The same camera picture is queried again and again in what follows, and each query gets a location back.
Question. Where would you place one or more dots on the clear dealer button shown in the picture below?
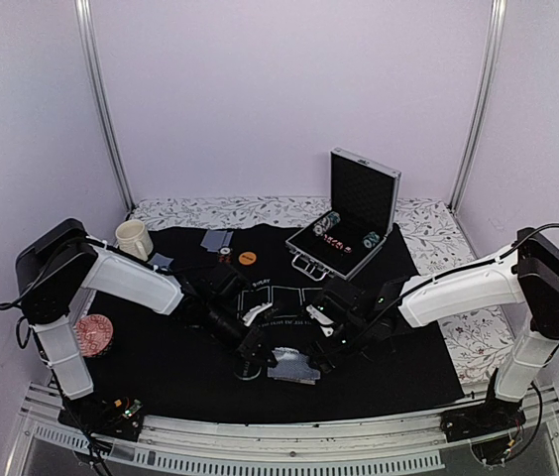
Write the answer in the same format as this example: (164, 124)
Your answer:
(247, 371)

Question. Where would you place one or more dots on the black poker table mat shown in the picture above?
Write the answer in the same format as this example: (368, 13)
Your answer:
(182, 371)

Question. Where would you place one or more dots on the aluminium poker chip case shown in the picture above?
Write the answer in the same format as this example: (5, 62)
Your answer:
(364, 193)

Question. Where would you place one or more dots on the aluminium frame post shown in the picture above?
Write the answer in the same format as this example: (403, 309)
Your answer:
(489, 66)
(86, 31)

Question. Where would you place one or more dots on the orange black 100 chip stack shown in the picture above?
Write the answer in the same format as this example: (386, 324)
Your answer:
(225, 257)

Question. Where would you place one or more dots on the orange big blind button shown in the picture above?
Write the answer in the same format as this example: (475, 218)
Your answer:
(247, 258)

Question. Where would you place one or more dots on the red patterned round tin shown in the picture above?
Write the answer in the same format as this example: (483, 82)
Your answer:
(94, 333)

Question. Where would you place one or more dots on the poker chip row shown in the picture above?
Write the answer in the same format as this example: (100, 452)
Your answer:
(371, 240)
(325, 223)

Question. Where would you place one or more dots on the cream ceramic mug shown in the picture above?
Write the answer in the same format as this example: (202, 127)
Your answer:
(133, 238)

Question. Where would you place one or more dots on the single blue playing card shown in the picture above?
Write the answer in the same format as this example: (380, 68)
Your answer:
(214, 240)

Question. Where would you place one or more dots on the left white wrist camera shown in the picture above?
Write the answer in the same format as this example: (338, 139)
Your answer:
(264, 309)

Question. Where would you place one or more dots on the small green circuit board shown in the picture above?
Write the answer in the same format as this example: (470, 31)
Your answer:
(127, 408)

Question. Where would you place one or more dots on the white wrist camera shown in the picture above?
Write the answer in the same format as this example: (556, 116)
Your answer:
(325, 323)
(264, 309)

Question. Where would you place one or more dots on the floral white tablecloth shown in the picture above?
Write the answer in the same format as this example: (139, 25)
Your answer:
(478, 341)

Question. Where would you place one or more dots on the blue playing card deck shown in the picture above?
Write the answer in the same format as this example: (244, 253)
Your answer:
(294, 373)

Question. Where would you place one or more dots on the red dice row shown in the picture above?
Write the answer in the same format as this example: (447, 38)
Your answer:
(337, 244)

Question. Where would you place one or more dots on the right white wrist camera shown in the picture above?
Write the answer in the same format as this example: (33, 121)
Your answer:
(325, 323)

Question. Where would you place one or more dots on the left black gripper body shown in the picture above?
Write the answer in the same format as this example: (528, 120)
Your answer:
(219, 329)

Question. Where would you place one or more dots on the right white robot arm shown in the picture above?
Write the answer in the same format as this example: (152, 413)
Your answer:
(524, 271)

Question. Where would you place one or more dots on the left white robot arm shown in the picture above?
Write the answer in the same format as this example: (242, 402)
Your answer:
(60, 271)

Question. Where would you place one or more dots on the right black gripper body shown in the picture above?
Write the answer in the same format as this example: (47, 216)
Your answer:
(355, 340)

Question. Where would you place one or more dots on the right aluminium frame post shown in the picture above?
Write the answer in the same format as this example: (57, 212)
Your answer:
(489, 66)

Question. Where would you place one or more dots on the left aluminium frame post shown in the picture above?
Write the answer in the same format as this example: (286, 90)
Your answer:
(86, 31)

